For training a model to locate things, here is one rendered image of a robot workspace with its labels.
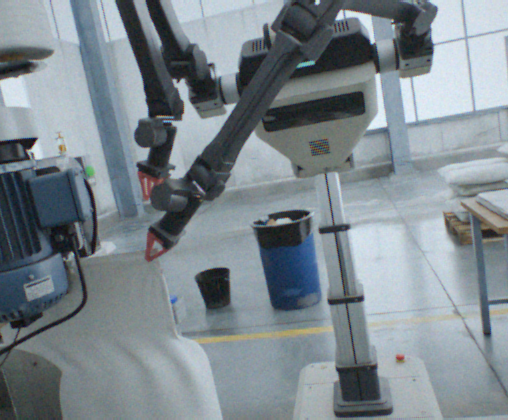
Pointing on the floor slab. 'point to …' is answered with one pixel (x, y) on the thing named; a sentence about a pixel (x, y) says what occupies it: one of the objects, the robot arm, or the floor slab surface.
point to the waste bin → (289, 259)
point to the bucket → (214, 287)
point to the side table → (507, 278)
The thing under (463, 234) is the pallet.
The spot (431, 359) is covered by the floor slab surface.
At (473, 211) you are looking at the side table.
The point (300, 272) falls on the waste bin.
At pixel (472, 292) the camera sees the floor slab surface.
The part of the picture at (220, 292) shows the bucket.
